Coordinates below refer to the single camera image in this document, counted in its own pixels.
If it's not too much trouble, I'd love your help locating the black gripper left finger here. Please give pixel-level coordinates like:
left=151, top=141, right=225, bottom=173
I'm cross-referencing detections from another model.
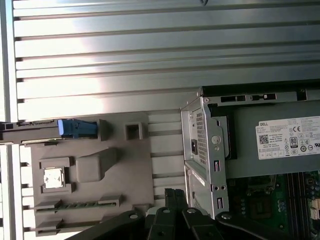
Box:
left=62, top=188, right=178, bottom=240

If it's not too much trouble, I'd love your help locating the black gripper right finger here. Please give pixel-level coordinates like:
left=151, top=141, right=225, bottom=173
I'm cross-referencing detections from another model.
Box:
left=174, top=188, right=320, bottom=240

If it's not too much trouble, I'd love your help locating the hard disk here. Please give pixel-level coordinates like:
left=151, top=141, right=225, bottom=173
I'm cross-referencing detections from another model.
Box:
left=0, top=118, right=99, bottom=146

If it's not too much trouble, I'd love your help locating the CPU socket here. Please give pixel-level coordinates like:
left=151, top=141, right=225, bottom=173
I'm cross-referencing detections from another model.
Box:
left=248, top=197, right=273, bottom=219

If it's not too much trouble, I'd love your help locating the grey parts rack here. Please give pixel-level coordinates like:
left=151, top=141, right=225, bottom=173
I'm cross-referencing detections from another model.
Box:
left=0, top=112, right=153, bottom=238

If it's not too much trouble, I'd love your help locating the black open PC case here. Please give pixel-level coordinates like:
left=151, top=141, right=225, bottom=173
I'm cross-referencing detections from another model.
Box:
left=180, top=84, right=320, bottom=240

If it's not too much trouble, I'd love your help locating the green motherboard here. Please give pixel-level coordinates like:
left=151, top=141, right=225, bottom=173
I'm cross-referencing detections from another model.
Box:
left=226, top=172, right=320, bottom=240

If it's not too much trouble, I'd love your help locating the grey power supply unit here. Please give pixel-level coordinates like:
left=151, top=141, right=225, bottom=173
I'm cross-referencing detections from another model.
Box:
left=224, top=102, right=320, bottom=178

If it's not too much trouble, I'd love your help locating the green RAM stick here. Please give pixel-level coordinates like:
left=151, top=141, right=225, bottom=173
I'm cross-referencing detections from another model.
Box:
left=36, top=201, right=101, bottom=211

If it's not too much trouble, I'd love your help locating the black RAM slot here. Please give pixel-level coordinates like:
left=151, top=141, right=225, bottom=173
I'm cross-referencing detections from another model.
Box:
left=286, top=172, right=299, bottom=240
left=298, top=172, right=310, bottom=240

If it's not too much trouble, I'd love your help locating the silver CPU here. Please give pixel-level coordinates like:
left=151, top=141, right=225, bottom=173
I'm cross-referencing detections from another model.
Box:
left=43, top=167, right=65, bottom=188

